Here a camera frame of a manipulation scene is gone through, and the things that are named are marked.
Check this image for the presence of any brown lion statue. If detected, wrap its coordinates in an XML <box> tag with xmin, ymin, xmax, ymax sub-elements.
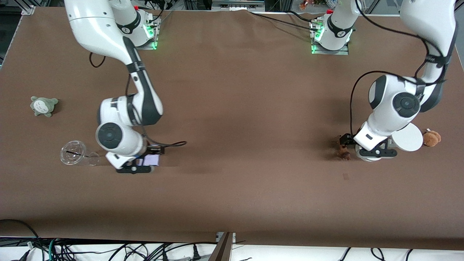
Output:
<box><xmin>337</xmin><ymin>136</ymin><xmax>352</xmax><ymax>161</ymax></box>

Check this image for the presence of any white round disc stand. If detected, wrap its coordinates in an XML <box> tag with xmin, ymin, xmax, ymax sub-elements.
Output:
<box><xmin>355</xmin><ymin>122</ymin><xmax>424</xmax><ymax>162</ymax></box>

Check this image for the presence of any clear plastic cup with lid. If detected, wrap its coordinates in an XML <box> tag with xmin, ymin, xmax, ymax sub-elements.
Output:
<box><xmin>59</xmin><ymin>140</ymin><xmax>100</xmax><ymax>167</ymax></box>

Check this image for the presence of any brown plush toy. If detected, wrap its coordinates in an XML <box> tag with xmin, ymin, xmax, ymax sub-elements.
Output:
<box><xmin>422</xmin><ymin>128</ymin><xmax>442</xmax><ymax>148</ymax></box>

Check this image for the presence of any brown table cover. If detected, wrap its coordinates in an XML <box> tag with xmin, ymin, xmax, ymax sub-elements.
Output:
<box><xmin>0</xmin><ymin>7</ymin><xmax>464</xmax><ymax>250</ymax></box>

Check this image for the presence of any grey green plush toy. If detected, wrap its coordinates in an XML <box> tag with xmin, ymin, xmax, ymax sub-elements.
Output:
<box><xmin>30</xmin><ymin>96</ymin><xmax>59</xmax><ymax>117</ymax></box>

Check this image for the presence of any grey power strip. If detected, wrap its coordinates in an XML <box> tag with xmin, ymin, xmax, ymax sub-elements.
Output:
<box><xmin>212</xmin><ymin>0</ymin><xmax>265</xmax><ymax>12</ymax></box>

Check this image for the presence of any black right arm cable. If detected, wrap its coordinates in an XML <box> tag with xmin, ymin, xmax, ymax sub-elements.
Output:
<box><xmin>89</xmin><ymin>52</ymin><xmax>188</xmax><ymax>148</ymax></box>

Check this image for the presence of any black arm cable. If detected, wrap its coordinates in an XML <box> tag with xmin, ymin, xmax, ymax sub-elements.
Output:
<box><xmin>349</xmin><ymin>0</ymin><xmax>454</xmax><ymax>137</ymax></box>
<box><xmin>89</xmin><ymin>52</ymin><xmax>188</xmax><ymax>148</ymax></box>

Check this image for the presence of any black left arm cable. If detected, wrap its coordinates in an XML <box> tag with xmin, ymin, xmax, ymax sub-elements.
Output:
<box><xmin>349</xmin><ymin>0</ymin><xmax>454</xmax><ymax>137</ymax></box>

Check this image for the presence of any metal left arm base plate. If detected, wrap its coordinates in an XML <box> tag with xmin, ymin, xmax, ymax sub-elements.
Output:
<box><xmin>311</xmin><ymin>19</ymin><xmax>349</xmax><ymax>56</ymax></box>

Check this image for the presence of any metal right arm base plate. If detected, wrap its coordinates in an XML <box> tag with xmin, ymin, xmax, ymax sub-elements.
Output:
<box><xmin>119</xmin><ymin>15</ymin><xmax>159</xmax><ymax>51</ymax></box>

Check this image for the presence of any metal table edge bracket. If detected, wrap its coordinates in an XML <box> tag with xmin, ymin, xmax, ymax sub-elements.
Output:
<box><xmin>208</xmin><ymin>232</ymin><xmax>236</xmax><ymax>261</ymax></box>

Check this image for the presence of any black cable on table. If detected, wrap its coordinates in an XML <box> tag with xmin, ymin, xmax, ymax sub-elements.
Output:
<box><xmin>248</xmin><ymin>10</ymin><xmax>323</xmax><ymax>32</ymax></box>

